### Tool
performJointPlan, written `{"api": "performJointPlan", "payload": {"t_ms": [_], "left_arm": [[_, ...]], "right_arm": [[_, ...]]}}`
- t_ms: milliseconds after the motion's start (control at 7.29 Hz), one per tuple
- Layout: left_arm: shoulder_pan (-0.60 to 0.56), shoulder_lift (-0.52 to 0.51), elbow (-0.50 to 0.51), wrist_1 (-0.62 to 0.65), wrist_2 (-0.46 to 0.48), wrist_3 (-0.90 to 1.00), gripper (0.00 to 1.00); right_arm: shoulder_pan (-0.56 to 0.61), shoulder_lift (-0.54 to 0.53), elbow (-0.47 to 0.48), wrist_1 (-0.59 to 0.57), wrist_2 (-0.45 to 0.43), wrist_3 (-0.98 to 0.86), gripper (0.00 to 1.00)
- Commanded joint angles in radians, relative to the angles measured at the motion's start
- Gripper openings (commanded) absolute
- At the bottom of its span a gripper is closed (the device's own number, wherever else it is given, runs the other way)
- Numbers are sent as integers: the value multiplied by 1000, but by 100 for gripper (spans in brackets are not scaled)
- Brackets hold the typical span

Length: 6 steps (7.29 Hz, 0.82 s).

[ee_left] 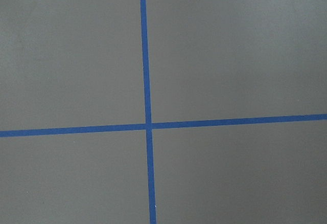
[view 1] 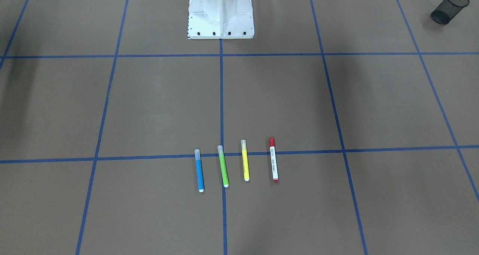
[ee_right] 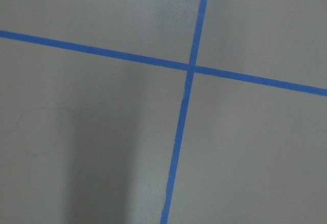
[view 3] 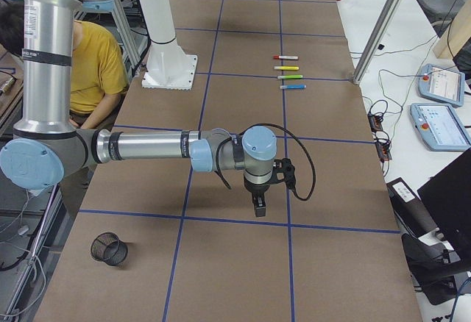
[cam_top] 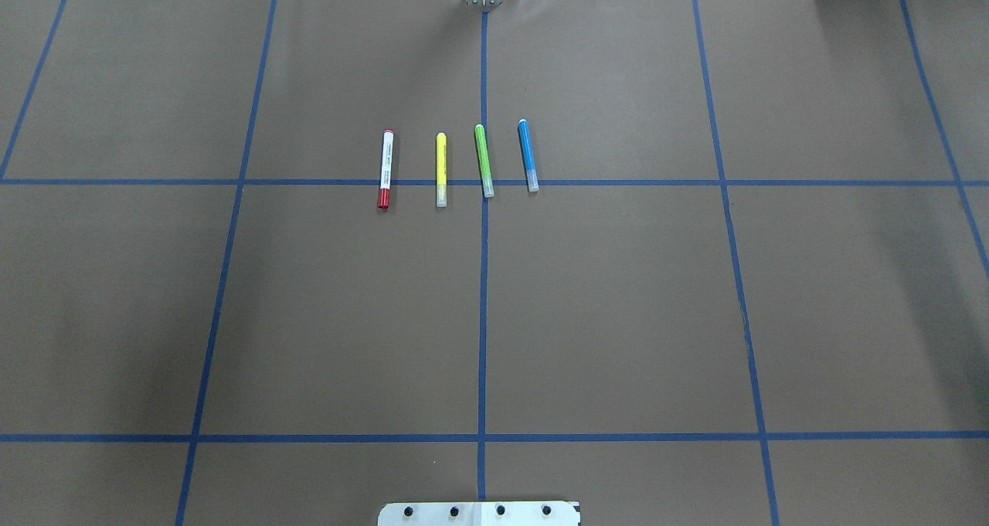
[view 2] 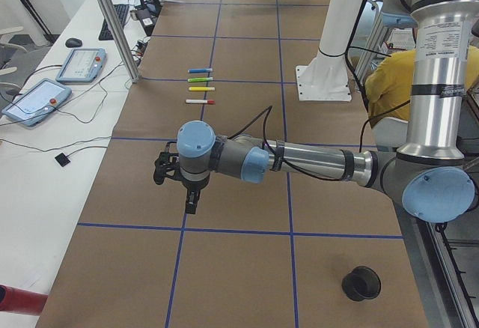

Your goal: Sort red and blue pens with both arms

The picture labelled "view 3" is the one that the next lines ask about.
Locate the person in yellow shirt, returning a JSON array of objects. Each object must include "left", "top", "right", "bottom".
[{"left": 0, "top": 4, "right": 130, "bottom": 220}]

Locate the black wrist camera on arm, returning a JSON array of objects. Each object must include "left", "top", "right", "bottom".
[{"left": 272, "top": 158, "right": 296, "bottom": 191}]

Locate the teach pendant nearer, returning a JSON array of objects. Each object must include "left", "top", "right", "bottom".
[{"left": 409, "top": 103, "right": 470, "bottom": 151}]

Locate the yellow marker pen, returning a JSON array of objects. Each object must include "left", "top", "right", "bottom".
[{"left": 274, "top": 65, "right": 300, "bottom": 71}]

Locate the black mesh cup near arm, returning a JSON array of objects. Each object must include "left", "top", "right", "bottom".
[{"left": 91, "top": 232, "right": 128, "bottom": 266}]

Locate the green marker pen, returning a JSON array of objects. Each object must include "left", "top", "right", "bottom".
[{"left": 277, "top": 74, "right": 303, "bottom": 80}]

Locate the blue marker pen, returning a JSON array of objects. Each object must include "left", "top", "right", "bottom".
[{"left": 280, "top": 85, "right": 306, "bottom": 90}]

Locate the teach pendant farther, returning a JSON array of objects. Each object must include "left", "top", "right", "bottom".
[{"left": 418, "top": 64, "right": 465, "bottom": 107}]

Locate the red marker pen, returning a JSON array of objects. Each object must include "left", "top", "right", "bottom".
[{"left": 273, "top": 55, "right": 299, "bottom": 61}]

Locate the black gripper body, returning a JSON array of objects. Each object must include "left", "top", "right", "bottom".
[{"left": 245, "top": 181, "right": 270, "bottom": 201}]

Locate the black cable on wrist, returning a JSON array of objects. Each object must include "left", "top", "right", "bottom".
[{"left": 215, "top": 124, "right": 316, "bottom": 201}]

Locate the aluminium frame post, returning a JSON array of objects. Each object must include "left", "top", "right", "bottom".
[{"left": 351, "top": 0, "right": 402, "bottom": 85}]

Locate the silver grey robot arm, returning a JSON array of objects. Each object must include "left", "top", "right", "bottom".
[{"left": 1, "top": 0, "right": 277, "bottom": 217}]

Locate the black power adapter with label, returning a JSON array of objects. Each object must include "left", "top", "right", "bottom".
[{"left": 386, "top": 177, "right": 440, "bottom": 237}]

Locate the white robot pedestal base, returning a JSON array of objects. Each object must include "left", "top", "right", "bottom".
[{"left": 139, "top": 0, "right": 198, "bottom": 90}]

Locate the black usb hub box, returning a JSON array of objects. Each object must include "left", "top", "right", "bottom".
[{"left": 367, "top": 114, "right": 383, "bottom": 132}]

